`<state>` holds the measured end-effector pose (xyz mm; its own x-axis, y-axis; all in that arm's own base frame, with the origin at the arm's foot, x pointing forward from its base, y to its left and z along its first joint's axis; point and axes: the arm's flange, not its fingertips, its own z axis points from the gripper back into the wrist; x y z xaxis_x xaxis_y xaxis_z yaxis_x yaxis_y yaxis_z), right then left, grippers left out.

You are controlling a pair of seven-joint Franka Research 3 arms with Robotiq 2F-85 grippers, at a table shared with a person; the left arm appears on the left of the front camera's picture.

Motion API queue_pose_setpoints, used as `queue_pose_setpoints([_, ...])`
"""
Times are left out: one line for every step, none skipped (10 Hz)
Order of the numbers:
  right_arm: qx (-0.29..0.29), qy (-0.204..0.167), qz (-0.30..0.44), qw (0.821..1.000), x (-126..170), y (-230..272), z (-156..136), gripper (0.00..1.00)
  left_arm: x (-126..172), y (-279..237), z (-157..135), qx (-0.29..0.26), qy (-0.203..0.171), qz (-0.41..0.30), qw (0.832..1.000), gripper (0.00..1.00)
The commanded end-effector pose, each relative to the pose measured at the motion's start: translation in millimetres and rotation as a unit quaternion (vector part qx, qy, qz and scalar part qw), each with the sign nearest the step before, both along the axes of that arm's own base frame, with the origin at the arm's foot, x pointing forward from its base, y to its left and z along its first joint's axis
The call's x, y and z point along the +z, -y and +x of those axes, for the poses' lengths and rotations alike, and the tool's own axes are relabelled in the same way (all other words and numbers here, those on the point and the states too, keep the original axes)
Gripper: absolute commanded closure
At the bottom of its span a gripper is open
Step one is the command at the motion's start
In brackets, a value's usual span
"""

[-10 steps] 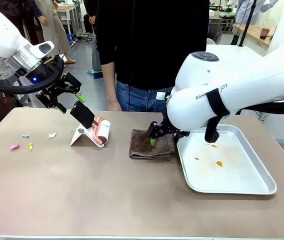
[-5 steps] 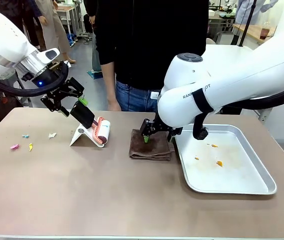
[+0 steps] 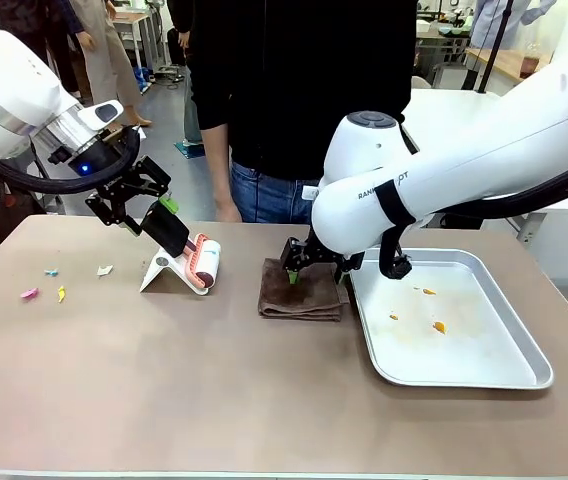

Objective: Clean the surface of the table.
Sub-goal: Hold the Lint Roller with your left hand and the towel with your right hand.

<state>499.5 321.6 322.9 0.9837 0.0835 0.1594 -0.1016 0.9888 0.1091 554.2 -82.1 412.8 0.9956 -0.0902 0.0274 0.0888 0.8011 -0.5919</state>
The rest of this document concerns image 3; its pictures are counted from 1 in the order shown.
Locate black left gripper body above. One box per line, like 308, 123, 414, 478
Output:
66, 141, 139, 200

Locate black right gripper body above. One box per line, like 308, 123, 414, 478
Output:
283, 236, 365, 272

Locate brown cloth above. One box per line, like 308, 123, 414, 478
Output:
257, 257, 351, 323

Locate white lint roller pink handle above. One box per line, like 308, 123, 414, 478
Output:
141, 202, 223, 296

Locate person's right forearm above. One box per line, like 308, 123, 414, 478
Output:
200, 123, 238, 209

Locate person's right hand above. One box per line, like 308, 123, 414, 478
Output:
213, 197, 243, 224

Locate blue mat on floor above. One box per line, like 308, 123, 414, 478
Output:
173, 139, 206, 159

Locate grey metal stool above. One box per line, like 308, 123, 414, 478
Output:
11, 142, 66, 215

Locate person's blue jeans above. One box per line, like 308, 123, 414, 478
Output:
230, 159, 323, 225

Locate white folded stand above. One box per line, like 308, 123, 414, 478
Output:
138, 249, 215, 297

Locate background person beige trousers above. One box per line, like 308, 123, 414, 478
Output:
68, 0, 154, 127

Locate silver metal tray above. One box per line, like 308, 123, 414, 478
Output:
346, 248, 555, 390

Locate wooden top background desk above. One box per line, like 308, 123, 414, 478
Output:
112, 11, 154, 69

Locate background person black trousers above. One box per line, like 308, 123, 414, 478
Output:
0, 0, 83, 101

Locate background person dark jacket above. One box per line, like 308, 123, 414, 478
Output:
166, 0, 206, 146

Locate person's black sweater torso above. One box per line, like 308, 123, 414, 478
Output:
188, 0, 414, 181

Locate large white side table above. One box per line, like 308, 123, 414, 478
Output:
410, 87, 520, 131

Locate wooden top workbench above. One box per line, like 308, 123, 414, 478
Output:
465, 46, 551, 96

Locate black tripod pole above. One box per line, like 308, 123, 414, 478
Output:
477, 0, 514, 94

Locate cup with dark drink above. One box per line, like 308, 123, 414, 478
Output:
522, 44, 541, 76

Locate background person light blue shirt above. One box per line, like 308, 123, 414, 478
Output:
468, 0, 559, 51

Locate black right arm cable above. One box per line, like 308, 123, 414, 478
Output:
377, 122, 568, 280

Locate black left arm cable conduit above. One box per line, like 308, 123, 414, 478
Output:
0, 124, 144, 195

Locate black strap on arm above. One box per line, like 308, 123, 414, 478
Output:
374, 178, 416, 227

